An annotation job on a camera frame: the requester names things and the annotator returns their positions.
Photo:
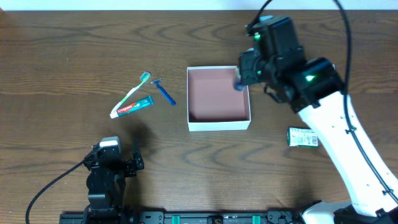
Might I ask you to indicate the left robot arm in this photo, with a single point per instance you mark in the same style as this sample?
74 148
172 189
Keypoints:
107 179

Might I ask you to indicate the small green white box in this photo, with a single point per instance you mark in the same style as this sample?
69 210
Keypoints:
301 137

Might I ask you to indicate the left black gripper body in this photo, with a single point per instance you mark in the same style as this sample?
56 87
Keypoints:
125 163

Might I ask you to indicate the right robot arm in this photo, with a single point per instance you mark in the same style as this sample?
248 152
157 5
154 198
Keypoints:
314 91

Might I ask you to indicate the green white toothbrush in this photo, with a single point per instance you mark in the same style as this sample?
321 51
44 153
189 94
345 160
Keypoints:
144 77

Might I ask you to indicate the white cardboard box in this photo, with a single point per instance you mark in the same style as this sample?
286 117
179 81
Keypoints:
213 104

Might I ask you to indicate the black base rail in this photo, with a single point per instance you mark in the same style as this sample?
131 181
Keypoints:
271 217

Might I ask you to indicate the clear bottle dark liquid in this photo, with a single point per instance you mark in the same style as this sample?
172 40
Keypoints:
237 81

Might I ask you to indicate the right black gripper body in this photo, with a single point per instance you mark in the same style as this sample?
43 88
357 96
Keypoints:
247 70

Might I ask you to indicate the Colgate toothpaste tube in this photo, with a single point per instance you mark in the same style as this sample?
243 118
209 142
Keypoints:
118 110

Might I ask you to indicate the blue disposable razor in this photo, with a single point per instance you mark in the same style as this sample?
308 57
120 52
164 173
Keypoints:
163 91

